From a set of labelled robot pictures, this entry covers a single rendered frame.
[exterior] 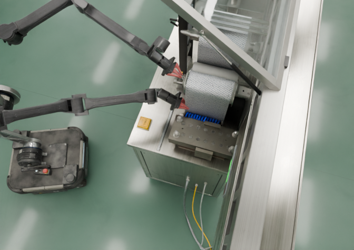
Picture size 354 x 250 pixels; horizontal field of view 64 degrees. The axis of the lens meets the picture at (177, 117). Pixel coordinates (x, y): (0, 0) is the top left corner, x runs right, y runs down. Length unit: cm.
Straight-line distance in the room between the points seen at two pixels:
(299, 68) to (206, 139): 61
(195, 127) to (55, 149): 140
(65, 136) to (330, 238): 238
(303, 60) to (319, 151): 160
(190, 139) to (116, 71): 174
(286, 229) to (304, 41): 88
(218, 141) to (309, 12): 82
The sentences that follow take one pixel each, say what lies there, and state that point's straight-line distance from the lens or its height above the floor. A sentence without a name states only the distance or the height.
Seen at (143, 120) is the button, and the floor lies 92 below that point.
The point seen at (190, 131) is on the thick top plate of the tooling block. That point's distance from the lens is 163.
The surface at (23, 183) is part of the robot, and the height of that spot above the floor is 24.
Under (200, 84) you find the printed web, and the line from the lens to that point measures 145.
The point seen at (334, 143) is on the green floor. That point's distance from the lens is 305.
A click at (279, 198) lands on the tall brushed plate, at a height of 144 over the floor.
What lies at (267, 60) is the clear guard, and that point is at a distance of 108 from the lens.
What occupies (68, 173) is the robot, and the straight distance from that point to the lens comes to 250.
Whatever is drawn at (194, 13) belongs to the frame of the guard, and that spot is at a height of 192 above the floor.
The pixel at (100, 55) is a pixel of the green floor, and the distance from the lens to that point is 334.
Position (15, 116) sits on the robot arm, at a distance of 143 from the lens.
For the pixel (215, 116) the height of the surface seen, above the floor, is 106.
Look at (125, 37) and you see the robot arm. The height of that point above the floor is 143.
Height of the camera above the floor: 253
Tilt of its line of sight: 64 degrees down
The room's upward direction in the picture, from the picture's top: 2 degrees counter-clockwise
